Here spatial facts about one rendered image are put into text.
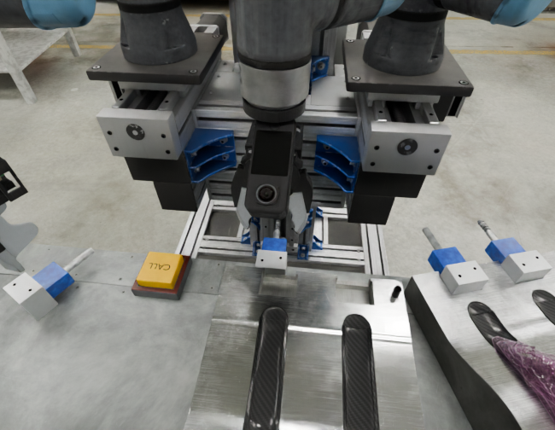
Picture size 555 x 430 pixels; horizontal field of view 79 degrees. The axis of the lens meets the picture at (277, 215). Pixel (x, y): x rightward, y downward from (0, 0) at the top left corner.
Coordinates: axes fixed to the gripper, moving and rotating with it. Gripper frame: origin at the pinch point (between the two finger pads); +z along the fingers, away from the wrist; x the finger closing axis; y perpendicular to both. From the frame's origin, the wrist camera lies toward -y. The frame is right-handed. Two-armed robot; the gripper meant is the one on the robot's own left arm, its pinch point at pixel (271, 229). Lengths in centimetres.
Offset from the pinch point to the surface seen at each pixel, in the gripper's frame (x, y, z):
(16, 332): 38.6, -14.2, 13.5
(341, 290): -11.1, -5.3, 6.5
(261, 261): 1.6, -0.6, 7.5
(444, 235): -79, 88, 91
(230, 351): 3.2, -16.9, 4.5
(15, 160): 180, 123, 94
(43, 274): 37.1, -6.0, 9.3
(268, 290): -0.3, -6.4, 6.6
